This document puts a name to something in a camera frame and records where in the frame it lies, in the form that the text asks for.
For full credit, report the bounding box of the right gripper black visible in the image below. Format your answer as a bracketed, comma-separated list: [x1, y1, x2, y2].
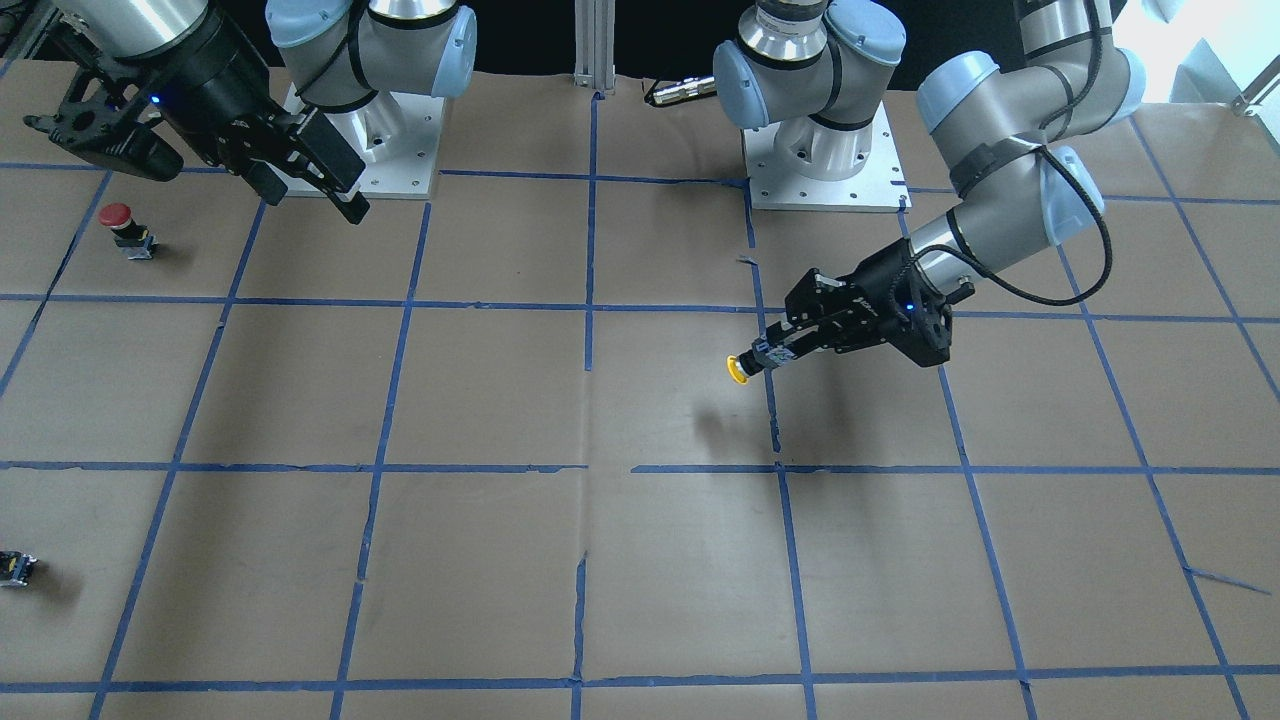
[51, 20, 370, 225]

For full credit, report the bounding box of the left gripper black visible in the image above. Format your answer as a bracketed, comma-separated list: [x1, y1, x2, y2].
[764, 240, 974, 370]

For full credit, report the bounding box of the yellow push button switch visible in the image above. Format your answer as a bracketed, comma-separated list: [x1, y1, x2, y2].
[724, 336, 799, 386]

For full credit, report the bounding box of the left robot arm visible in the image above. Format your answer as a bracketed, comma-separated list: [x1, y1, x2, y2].
[713, 1, 1146, 383]

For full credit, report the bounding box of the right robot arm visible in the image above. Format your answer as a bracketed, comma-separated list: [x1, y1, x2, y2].
[24, 1, 477, 224]

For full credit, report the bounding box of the silver metal tool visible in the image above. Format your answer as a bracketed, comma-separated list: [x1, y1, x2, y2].
[643, 76, 717, 108]

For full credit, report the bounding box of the brown paper table cover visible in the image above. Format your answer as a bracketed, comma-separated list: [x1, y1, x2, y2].
[1, 61, 1277, 719]

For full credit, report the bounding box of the small black contact block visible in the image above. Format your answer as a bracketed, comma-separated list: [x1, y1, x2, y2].
[1, 550, 40, 588]

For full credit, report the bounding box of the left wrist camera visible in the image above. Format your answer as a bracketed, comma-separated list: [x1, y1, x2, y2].
[890, 300, 954, 368]

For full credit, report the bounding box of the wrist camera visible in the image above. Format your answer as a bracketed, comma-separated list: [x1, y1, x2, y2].
[23, 102, 184, 182]
[890, 300, 954, 368]

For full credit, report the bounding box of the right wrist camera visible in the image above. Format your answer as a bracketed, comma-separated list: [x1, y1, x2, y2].
[23, 102, 184, 182]

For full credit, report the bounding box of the red push button switch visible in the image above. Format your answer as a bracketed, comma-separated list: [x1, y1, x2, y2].
[97, 202, 156, 261]

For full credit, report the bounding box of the aluminium frame post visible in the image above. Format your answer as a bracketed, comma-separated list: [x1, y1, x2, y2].
[573, 0, 616, 95]

